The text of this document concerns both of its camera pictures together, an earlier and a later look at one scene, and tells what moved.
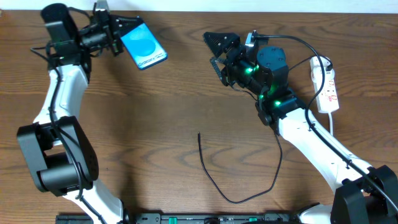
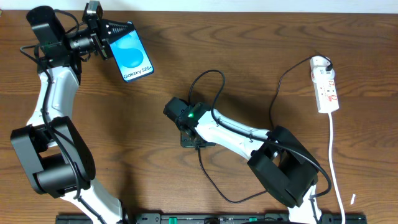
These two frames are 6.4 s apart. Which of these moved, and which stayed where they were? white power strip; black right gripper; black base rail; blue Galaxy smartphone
Moved: blue Galaxy smartphone; black right gripper
Stayed: white power strip; black base rail
